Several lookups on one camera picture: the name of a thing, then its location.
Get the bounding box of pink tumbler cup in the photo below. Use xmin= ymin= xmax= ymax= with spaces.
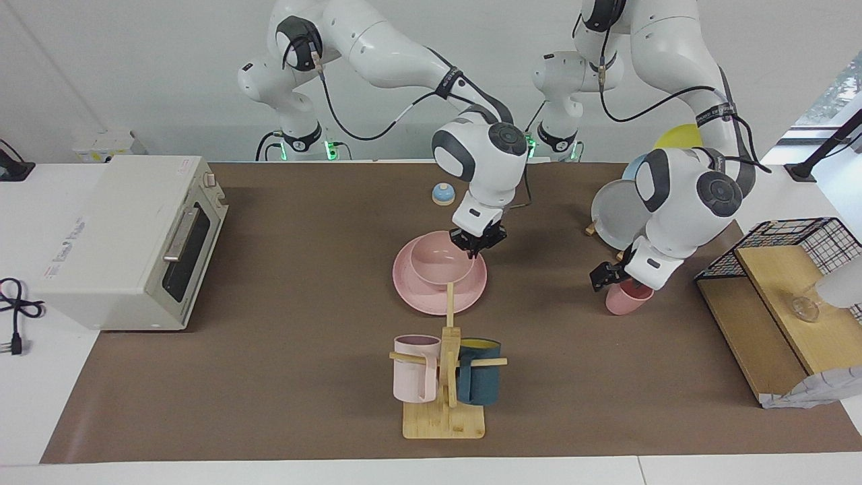
xmin=605 ymin=278 xmax=655 ymax=316

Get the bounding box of pink bowl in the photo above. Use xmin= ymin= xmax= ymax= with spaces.
xmin=410 ymin=232 xmax=475 ymax=287

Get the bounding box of wooden plate rack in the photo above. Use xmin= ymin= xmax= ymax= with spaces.
xmin=585 ymin=219 xmax=627 ymax=263

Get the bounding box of grey plate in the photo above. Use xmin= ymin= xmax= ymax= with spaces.
xmin=591 ymin=179 xmax=651 ymax=250

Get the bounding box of pink speckled plate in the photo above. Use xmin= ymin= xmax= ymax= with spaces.
xmin=393 ymin=231 xmax=488 ymax=316

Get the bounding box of light blue plate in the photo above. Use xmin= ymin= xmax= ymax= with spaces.
xmin=621 ymin=154 xmax=651 ymax=183

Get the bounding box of dark teal mug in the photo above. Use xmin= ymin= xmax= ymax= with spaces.
xmin=456 ymin=338 xmax=502 ymax=406

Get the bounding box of yellow plate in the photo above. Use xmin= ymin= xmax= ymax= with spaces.
xmin=655 ymin=124 xmax=702 ymax=150

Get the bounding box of pink mug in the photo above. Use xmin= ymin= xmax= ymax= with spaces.
xmin=393 ymin=335 xmax=442 ymax=403

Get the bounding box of clear wine glass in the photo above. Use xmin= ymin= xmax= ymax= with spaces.
xmin=791 ymin=259 xmax=862 ymax=323

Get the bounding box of wooden mug tree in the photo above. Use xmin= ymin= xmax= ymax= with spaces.
xmin=389 ymin=282 xmax=508 ymax=440

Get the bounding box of brown table mat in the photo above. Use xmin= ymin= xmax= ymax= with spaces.
xmin=40 ymin=162 xmax=862 ymax=464

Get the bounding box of marbled white sheet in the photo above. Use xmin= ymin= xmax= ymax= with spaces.
xmin=761 ymin=367 xmax=862 ymax=410

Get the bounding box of white toaster oven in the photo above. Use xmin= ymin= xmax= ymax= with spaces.
xmin=35 ymin=156 xmax=229 ymax=331

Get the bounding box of white power strip box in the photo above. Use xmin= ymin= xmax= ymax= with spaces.
xmin=73 ymin=130 xmax=145 ymax=164

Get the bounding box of black stand base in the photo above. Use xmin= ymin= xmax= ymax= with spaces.
xmin=0 ymin=138 xmax=36 ymax=183

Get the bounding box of black wire wooden shelf rack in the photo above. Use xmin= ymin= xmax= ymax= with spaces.
xmin=695 ymin=217 xmax=862 ymax=410

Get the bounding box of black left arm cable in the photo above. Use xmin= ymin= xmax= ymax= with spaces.
xmin=598 ymin=64 xmax=772 ymax=174

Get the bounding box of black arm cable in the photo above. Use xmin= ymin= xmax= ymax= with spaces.
xmin=598 ymin=64 xmax=772 ymax=174
xmin=286 ymin=37 xmax=533 ymax=206

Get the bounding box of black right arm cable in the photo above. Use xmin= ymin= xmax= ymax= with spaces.
xmin=286 ymin=37 xmax=533 ymax=206

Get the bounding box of black power cord with plug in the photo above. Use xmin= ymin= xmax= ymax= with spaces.
xmin=0 ymin=278 xmax=44 ymax=356

